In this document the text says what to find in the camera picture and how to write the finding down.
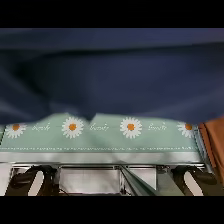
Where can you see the blue T-shirt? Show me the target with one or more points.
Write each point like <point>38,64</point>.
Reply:
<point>110,76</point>

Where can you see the silver frame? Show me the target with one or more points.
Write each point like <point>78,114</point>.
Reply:
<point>133,176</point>

